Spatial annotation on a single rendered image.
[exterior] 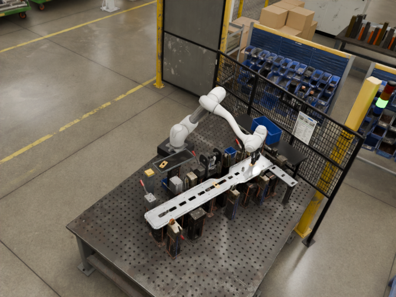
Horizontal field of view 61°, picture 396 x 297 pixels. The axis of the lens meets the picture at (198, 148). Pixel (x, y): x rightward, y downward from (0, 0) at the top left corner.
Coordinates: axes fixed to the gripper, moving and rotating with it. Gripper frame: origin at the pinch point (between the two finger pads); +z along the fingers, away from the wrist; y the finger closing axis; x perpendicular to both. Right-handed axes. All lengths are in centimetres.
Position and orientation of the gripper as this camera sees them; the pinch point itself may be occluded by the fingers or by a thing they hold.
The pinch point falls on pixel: (253, 161)
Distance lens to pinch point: 330.5
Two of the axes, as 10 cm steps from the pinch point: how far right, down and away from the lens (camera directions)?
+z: -0.8, 7.5, 6.5
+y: 6.2, 5.5, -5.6
